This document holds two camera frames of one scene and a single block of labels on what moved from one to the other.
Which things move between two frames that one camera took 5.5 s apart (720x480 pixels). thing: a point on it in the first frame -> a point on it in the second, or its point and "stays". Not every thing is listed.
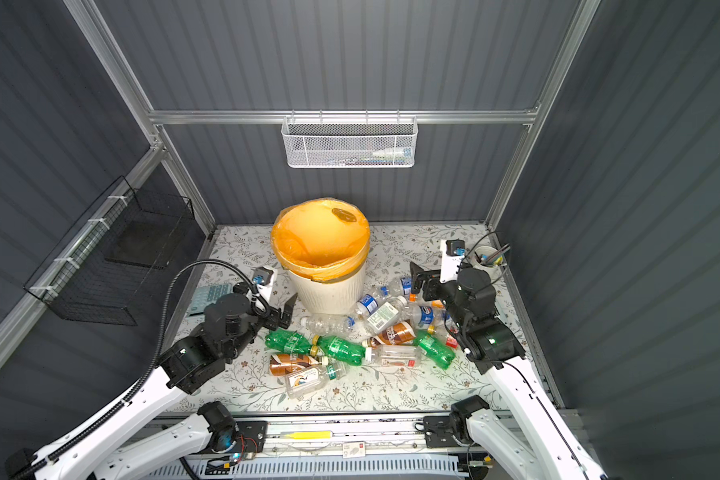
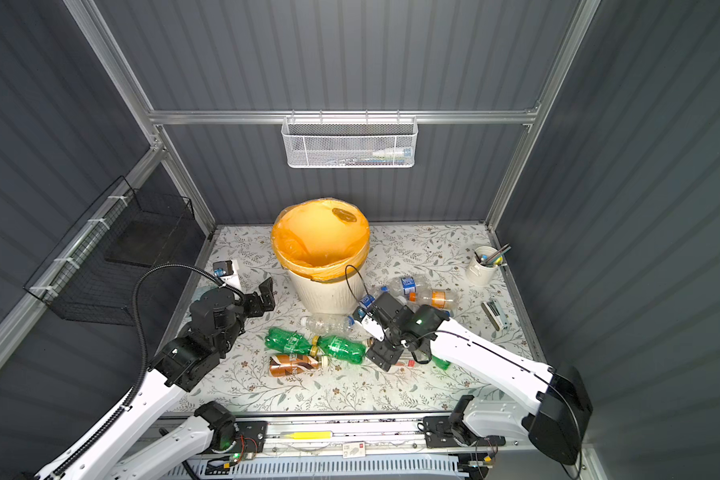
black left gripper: (273, 320) -> (257, 309)
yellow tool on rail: (306, 435) stays
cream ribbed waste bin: (328, 298) stays
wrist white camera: (265, 278) -> (228, 272)
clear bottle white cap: (329, 324) stays
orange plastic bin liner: (321, 239) stays
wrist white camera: (452, 252) -> (372, 326)
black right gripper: (431, 285) -> (380, 355)
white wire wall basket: (349, 142) stays
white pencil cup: (489, 259) stays
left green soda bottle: (291, 343) stays
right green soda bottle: (342, 350) stays
